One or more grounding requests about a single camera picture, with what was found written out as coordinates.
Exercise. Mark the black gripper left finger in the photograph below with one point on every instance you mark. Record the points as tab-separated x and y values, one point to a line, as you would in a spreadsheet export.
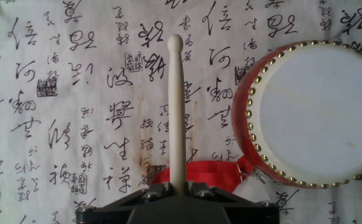
112	211

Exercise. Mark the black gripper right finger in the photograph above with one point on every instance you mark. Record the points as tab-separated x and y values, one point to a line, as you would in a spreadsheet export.
249	213

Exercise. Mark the light wooden drumstick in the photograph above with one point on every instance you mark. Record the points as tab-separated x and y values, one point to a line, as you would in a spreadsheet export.
177	124

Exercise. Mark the red drum with white head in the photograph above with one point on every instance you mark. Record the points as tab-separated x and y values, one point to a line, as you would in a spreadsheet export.
318	118

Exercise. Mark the beige calligraphy print cloth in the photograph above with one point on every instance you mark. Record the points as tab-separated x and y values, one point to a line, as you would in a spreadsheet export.
100	102

